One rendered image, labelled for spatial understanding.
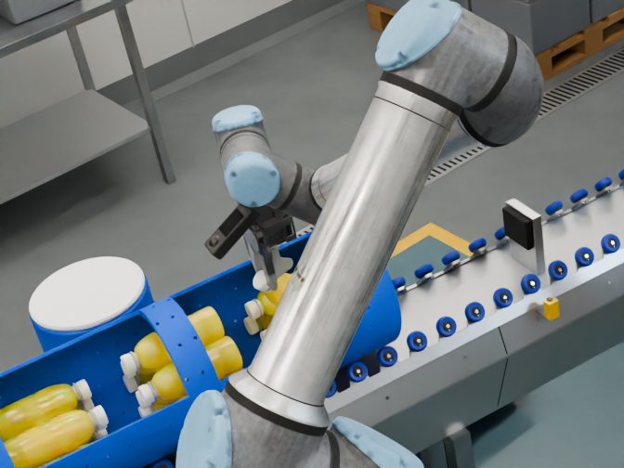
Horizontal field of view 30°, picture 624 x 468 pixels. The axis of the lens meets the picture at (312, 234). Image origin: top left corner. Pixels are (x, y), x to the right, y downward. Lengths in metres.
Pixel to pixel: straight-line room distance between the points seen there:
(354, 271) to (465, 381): 1.12
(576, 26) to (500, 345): 3.15
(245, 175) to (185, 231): 2.93
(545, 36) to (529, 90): 3.87
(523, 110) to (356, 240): 0.29
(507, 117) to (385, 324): 0.88
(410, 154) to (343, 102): 4.10
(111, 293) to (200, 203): 2.33
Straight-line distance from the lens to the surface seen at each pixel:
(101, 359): 2.46
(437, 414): 2.64
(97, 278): 2.82
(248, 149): 1.99
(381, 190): 1.50
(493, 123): 1.60
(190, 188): 5.18
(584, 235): 2.82
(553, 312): 2.61
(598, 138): 5.03
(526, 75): 1.56
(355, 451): 1.61
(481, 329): 2.57
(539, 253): 2.67
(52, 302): 2.79
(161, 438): 2.26
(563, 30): 5.53
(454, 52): 1.51
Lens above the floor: 2.54
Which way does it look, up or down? 33 degrees down
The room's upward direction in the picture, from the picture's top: 12 degrees counter-clockwise
